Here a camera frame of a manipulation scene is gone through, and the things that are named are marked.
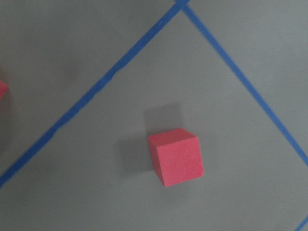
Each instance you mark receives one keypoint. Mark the red cube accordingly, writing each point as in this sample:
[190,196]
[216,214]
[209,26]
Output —
[176,156]
[3,89]

